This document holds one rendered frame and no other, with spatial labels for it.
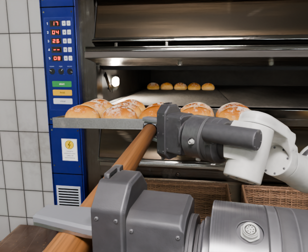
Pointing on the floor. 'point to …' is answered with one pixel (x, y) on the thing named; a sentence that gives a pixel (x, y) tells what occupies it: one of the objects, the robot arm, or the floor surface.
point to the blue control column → (69, 133)
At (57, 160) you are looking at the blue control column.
